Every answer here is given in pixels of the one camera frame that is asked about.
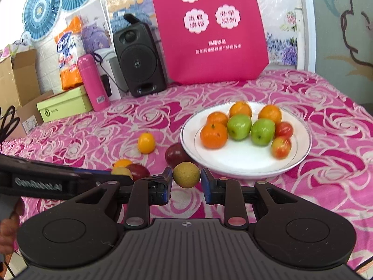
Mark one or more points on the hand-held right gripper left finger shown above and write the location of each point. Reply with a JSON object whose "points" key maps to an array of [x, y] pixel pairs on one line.
{"points": [[165, 185]]}

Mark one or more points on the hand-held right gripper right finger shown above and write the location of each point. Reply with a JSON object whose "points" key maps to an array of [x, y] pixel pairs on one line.
{"points": [[207, 185]]}

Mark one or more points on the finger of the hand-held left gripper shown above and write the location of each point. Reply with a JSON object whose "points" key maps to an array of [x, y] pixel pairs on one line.
{"points": [[122, 180], [93, 171]]}

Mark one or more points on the brownish yellow round fruit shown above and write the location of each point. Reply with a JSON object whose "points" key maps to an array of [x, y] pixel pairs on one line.
{"points": [[186, 175]]}

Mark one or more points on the white round plate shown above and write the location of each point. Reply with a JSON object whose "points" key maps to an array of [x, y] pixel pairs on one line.
{"points": [[247, 160]]}

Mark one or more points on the large orange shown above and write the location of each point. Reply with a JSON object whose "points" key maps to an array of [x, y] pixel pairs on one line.
{"points": [[214, 135]]}

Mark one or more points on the green apple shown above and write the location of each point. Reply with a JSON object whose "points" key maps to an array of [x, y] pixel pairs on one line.
{"points": [[239, 127], [263, 131]]}

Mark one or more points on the red apple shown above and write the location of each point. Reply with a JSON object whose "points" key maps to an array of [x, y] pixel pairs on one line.
{"points": [[281, 147], [285, 129]]}

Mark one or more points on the person's left hand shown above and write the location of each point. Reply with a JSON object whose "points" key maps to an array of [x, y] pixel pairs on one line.
{"points": [[8, 233]]}

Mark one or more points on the small pale yellow fruit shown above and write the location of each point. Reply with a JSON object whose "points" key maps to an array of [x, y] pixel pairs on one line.
{"points": [[122, 172]]}

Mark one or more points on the dark red plum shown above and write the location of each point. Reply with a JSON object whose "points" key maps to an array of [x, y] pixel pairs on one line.
{"points": [[176, 155], [140, 171]]}

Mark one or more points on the pink rose printed blanket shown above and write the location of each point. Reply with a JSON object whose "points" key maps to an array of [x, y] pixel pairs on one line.
{"points": [[87, 128]]}

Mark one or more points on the yellow citrus fruit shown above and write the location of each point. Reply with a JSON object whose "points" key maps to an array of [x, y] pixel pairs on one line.
{"points": [[146, 143]]}

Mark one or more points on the flat cardboard box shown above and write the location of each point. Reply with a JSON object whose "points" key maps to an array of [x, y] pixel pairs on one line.
{"points": [[29, 116]]}

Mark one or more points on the light green shoe box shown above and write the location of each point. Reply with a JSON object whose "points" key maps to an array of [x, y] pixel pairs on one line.
{"points": [[64, 105]]}

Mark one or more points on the black cup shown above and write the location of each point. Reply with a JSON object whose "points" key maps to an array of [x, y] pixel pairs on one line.
{"points": [[105, 86]]}

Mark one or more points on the pink thermos bottle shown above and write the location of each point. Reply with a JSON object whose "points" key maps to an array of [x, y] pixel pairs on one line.
{"points": [[93, 81]]}

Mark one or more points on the white box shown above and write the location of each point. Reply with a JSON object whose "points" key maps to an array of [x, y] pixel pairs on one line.
{"points": [[116, 78]]}

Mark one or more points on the tall open cardboard box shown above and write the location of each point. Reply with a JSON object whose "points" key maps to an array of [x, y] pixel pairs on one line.
{"points": [[17, 78]]}

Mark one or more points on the pack of paper cups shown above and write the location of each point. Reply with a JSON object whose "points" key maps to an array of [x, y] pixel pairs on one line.
{"points": [[70, 58]]}

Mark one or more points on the black speaker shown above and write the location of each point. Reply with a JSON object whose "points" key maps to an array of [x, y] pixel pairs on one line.
{"points": [[140, 61]]}

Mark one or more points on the pink tote bag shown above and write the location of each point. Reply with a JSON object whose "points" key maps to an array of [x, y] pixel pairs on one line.
{"points": [[180, 64]]}

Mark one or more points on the pastel floral cloth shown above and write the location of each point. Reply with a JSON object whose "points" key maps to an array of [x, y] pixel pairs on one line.
{"points": [[14, 49]]}

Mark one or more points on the purple bedding poster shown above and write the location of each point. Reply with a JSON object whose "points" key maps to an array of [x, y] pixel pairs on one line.
{"points": [[93, 35]]}

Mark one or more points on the large blue paper fan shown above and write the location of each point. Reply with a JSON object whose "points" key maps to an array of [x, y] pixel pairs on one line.
{"points": [[42, 10]]}

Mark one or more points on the blue bedding poster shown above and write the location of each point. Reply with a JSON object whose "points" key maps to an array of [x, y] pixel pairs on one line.
{"points": [[128, 3]]}

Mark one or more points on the white frame post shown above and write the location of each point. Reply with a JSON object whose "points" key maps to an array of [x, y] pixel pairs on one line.
{"points": [[306, 20]]}

